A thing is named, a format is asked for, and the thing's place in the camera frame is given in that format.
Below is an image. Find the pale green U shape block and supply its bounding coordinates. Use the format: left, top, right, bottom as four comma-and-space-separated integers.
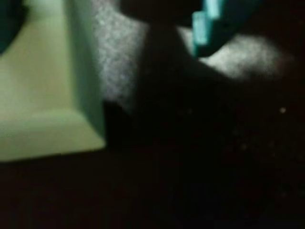
0, 0, 107, 163

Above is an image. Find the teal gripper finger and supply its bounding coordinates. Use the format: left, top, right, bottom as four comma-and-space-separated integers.
0, 0, 27, 54
192, 0, 260, 58

